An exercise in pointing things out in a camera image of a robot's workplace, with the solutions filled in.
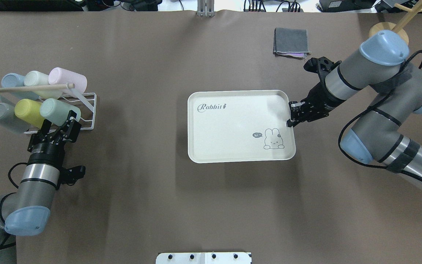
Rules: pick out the green cup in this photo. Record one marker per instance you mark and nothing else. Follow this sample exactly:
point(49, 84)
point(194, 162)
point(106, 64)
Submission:
point(57, 111)

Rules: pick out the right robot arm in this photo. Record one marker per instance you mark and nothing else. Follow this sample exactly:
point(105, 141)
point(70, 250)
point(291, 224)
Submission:
point(382, 62)

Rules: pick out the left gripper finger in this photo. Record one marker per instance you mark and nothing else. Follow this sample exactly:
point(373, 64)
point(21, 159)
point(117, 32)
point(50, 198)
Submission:
point(42, 136)
point(69, 131)

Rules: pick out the wooden mug tree stand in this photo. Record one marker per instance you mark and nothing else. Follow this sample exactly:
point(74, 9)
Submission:
point(411, 7)

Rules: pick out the pink cup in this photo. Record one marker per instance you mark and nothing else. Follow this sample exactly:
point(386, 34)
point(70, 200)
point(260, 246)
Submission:
point(59, 75)

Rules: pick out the aluminium frame post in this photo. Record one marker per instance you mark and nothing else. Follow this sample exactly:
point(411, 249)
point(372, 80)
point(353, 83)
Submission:
point(205, 8)

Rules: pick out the folded grey cloth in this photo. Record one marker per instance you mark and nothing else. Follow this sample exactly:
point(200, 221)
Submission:
point(291, 42)

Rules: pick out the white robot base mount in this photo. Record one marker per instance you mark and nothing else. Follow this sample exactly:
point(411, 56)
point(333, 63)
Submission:
point(205, 258)

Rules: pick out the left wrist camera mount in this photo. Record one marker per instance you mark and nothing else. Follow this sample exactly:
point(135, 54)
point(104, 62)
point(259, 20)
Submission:
point(71, 175)

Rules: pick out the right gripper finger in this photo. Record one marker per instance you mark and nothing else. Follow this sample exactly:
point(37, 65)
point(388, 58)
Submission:
point(295, 120)
point(295, 106)

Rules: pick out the cream white cup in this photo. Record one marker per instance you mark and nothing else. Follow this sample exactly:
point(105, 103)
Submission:
point(35, 78)

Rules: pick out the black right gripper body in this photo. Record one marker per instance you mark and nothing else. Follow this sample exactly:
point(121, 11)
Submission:
point(321, 98)

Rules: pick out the yellow cup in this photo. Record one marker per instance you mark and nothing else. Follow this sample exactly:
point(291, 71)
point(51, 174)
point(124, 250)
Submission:
point(29, 111)

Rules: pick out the white wire cup rack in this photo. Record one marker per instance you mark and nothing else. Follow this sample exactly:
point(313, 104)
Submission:
point(87, 103)

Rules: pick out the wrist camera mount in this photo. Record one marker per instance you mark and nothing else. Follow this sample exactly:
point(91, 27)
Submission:
point(321, 66)
point(71, 175)

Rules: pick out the wooden rack handle rod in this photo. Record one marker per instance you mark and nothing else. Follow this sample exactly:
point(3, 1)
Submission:
point(38, 88)

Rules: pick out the light blue cup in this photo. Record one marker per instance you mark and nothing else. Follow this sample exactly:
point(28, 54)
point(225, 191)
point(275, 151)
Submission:
point(17, 80)

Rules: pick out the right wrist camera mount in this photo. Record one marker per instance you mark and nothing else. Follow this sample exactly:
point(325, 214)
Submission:
point(321, 66)

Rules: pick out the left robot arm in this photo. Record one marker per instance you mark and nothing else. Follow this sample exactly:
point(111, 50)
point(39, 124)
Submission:
point(26, 212)

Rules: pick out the white rabbit tray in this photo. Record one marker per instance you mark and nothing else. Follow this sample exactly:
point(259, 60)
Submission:
point(238, 126)

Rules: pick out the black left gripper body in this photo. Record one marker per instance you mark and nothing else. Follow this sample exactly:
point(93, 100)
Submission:
point(46, 151)

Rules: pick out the grey cup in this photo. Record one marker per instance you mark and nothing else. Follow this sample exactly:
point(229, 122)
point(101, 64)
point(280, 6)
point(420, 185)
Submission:
point(10, 121)

